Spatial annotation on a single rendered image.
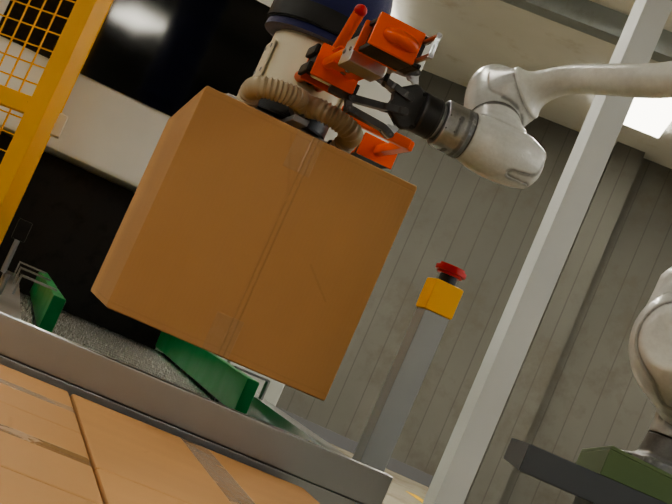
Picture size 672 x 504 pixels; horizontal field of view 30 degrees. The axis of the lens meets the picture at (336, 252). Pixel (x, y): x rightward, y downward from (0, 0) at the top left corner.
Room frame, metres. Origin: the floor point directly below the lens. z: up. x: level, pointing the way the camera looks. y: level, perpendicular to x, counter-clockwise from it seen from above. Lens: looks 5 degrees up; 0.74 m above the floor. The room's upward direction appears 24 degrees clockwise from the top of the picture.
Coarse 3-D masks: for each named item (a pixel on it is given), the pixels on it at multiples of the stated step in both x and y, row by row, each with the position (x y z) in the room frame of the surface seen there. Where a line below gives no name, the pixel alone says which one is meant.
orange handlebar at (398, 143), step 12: (384, 36) 1.76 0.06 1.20; (396, 36) 1.75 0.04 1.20; (408, 36) 1.75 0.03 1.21; (336, 48) 2.03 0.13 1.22; (408, 48) 1.76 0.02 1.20; (324, 60) 2.08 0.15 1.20; (336, 60) 2.01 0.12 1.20; (348, 72) 2.02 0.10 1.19; (372, 132) 2.47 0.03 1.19; (396, 132) 2.47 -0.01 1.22; (384, 144) 2.63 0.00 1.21; (396, 144) 2.48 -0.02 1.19; (408, 144) 2.48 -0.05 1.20
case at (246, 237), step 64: (192, 128) 2.04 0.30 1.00; (256, 128) 2.07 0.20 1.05; (192, 192) 2.05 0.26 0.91; (256, 192) 2.08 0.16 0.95; (320, 192) 2.10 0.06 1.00; (384, 192) 2.12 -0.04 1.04; (128, 256) 2.05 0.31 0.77; (192, 256) 2.06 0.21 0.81; (256, 256) 2.08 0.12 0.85; (320, 256) 2.11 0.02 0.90; (384, 256) 2.13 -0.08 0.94; (192, 320) 2.07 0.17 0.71; (256, 320) 2.09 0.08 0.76; (320, 320) 2.12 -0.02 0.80; (320, 384) 2.13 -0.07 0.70
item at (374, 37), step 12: (384, 12) 1.76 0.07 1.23; (372, 24) 1.82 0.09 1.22; (384, 24) 1.76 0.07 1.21; (396, 24) 1.76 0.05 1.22; (360, 36) 1.83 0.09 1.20; (372, 36) 1.76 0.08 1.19; (420, 36) 1.77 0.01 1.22; (360, 48) 1.82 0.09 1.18; (372, 48) 1.78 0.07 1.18; (384, 48) 1.76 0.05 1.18; (396, 48) 1.76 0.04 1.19; (384, 60) 1.82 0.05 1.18; (396, 60) 1.79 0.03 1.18; (408, 60) 1.77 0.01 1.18
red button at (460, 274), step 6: (438, 264) 2.70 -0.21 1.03; (444, 264) 2.68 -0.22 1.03; (450, 264) 2.68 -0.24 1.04; (438, 270) 2.70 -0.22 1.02; (444, 270) 2.69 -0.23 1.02; (450, 270) 2.68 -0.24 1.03; (456, 270) 2.68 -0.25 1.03; (462, 270) 2.69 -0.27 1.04; (444, 276) 2.70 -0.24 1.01; (450, 276) 2.69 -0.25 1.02; (456, 276) 2.69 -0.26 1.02; (462, 276) 2.69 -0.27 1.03; (450, 282) 2.69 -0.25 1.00
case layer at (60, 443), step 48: (0, 384) 1.66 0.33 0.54; (48, 384) 1.90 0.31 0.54; (0, 432) 1.29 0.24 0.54; (48, 432) 1.43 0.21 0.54; (96, 432) 1.60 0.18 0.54; (144, 432) 1.82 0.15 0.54; (0, 480) 1.05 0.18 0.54; (48, 480) 1.14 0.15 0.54; (96, 480) 1.29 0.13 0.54; (144, 480) 1.38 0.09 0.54; (192, 480) 1.55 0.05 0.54; (240, 480) 1.75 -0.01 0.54
